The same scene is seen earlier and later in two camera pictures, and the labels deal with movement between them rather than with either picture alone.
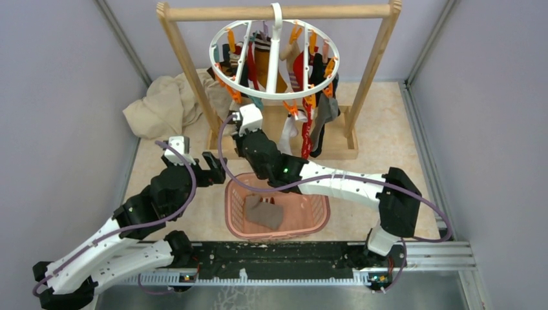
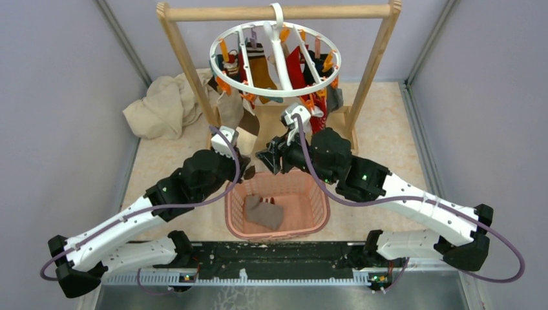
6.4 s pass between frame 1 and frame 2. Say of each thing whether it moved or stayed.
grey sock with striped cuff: stayed
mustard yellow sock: moved
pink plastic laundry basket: stayed
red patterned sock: moved
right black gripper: moved
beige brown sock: moved
